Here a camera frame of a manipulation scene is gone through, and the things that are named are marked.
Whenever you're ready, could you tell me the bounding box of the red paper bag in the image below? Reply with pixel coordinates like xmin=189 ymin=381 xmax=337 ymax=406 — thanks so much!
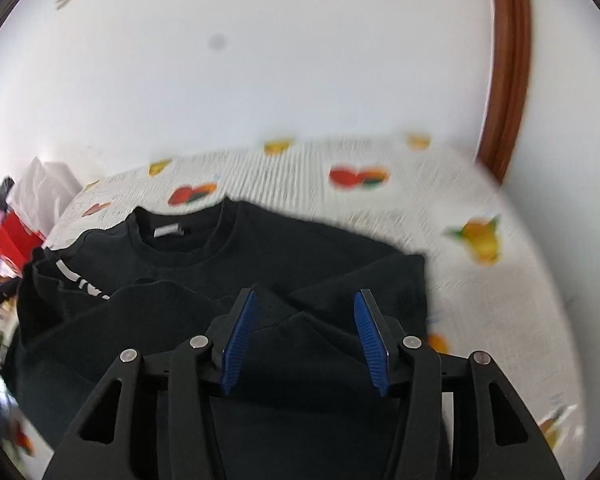
xmin=0 ymin=210 xmax=46 ymax=271

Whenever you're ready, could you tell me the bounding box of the fruit print tablecloth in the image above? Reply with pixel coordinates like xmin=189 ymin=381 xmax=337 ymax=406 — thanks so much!
xmin=0 ymin=132 xmax=586 ymax=471

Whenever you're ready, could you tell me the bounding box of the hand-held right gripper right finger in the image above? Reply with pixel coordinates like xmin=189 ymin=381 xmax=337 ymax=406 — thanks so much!
xmin=352 ymin=287 xmax=566 ymax=480

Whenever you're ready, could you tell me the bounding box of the wooden door frame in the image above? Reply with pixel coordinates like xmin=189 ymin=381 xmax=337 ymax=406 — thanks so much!
xmin=475 ymin=0 xmax=533 ymax=183

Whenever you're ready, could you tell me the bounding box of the black sweatshirt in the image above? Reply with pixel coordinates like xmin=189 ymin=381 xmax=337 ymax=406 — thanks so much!
xmin=2 ymin=197 xmax=453 ymax=480

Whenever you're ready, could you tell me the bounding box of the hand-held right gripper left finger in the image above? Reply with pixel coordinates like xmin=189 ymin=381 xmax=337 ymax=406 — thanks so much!
xmin=42 ymin=287 xmax=258 ymax=480

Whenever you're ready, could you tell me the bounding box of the white plastic bag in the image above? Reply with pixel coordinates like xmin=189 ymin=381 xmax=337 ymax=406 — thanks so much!
xmin=10 ymin=157 xmax=83 ymax=236

